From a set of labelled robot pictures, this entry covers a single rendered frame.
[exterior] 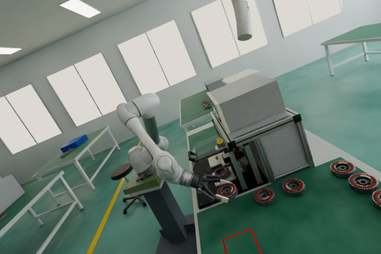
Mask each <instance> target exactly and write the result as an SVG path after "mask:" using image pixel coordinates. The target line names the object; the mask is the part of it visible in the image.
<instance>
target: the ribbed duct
mask: <svg viewBox="0 0 381 254"><path fill-rule="evenodd" d="M231 2H232V6H233V8H234V13H235V19H236V29H237V37H238V40H239V41H247V40H249V39H251V38H252V27H251V15H250V10H249V6H248V3H247V0H231Z"/></svg>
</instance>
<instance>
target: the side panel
mask: <svg viewBox="0 0 381 254"><path fill-rule="evenodd" d="M256 143H257V145H258V148H259V150H260V154H261V156H262V159H263V162H264V164H265V168H266V170H267V173H268V176H269V178H270V182H271V183H272V184H273V183H274V182H278V181H280V180H283V179H285V178H287V177H290V176H293V175H296V174H298V173H300V172H303V171H306V170H309V169H310V168H312V167H315V164H314V160H313V158H312V154H311V150H310V147H309V144H308V140H307V136H306V132H305V130H304V126H303V123H302V121H300V122H297V123H295V124H292V125H290V126H287V127H285V128H282V129H280V130H277V131H275V132H273V133H270V134H267V135H265V136H263V137H260V138H258V139H256Z"/></svg>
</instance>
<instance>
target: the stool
mask: <svg viewBox="0 0 381 254"><path fill-rule="evenodd" d="M132 169H133V167H132V165H131V164H130V163H125V164H122V165H120V166H119V167H117V168H116V169H115V170H114V171H113V172H112V173H111V175H110V178H111V179H112V180H119V179H122V178H123V177H124V179H125V180H126V182H127V183H128V182H129V179H128V177H127V175H128V174H129V173H130V172H131V171H132ZM142 195H143V194H138V195H136V196H132V197H125V198H123V202H126V201H127V200H130V199H133V200H132V201H131V202H130V203H129V205H128V206H127V207H126V208H125V209H124V210H123V211H124V212H123V214H126V213H127V211H126V210H127V209H128V208H129V207H130V206H131V204H132V203H133V202H134V201H135V200H136V199H138V200H139V201H140V202H141V203H142V204H143V206H144V207H145V206H146V205H147V203H145V202H144V200H142V199H141V198H140V196H142Z"/></svg>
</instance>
